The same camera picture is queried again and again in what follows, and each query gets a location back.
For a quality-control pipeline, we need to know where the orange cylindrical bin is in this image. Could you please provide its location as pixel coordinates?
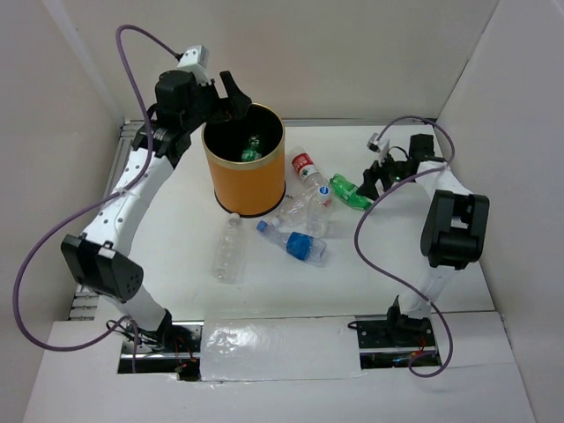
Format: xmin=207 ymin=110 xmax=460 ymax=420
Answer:
xmin=202 ymin=103 xmax=286 ymax=218

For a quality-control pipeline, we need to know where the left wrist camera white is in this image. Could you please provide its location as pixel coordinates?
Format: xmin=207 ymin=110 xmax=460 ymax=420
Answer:
xmin=177 ymin=45 xmax=209 ymax=71

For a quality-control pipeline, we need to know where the red label clear bottle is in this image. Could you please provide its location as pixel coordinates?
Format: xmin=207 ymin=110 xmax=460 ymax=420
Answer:
xmin=290 ymin=147 xmax=328 ymax=189

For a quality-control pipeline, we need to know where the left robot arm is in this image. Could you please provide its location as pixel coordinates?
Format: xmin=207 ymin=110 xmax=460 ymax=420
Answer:
xmin=61 ymin=70 xmax=252 ymax=352

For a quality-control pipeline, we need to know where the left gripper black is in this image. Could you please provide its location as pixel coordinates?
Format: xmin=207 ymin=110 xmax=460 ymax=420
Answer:
xmin=182 ymin=70 xmax=252 ymax=133

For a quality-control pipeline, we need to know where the green bottle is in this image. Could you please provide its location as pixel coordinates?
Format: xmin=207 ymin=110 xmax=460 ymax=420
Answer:
xmin=330 ymin=174 xmax=372 ymax=211
xmin=241 ymin=135 xmax=262 ymax=162

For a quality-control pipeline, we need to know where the clear bottle white cap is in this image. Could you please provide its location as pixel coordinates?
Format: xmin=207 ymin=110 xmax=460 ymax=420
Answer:
xmin=270 ymin=189 xmax=314 ymax=228

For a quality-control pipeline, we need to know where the clear bottle blue round sticker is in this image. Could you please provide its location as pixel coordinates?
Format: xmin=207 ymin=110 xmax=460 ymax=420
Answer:
xmin=306 ymin=185 xmax=332 ymax=238

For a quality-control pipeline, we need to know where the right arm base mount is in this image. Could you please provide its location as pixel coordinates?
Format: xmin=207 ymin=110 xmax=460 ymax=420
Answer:
xmin=347 ymin=318 xmax=442 ymax=370

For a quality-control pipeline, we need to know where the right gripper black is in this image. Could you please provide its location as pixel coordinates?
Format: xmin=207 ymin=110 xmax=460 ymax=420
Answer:
xmin=356 ymin=146 xmax=412 ymax=201

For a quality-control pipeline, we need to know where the clear crushed bottle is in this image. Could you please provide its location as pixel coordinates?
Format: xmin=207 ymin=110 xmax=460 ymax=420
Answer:
xmin=211 ymin=213 xmax=245 ymax=284

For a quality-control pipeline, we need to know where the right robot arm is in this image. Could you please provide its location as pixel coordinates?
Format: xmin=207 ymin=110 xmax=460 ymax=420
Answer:
xmin=358 ymin=134 xmax=490 ymax=345

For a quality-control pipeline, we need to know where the blue label clear bottle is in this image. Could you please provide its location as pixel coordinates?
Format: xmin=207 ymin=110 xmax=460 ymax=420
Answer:
xmin=256 ymin=220 xmax=327 ymax=266

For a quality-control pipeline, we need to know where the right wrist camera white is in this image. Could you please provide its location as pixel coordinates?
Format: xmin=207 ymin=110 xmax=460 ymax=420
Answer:
xmin=367 ymin=133 xmax=390 ymax=165

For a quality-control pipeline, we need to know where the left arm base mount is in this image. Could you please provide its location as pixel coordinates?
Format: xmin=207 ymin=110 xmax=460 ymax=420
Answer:
xmin=117 ymin=321 xmax=204 ymax=382

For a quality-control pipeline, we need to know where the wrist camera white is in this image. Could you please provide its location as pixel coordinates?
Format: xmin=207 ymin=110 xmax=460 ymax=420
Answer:
xmin=367 ymin=133 xmax=390 ymax=165
xmin=177 ymin=45 xmax=209 ymax=71

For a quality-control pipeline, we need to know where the white tape patch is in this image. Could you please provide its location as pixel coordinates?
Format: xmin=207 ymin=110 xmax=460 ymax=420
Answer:
xmin=200 ymin=316 xmax=361 ymax=382

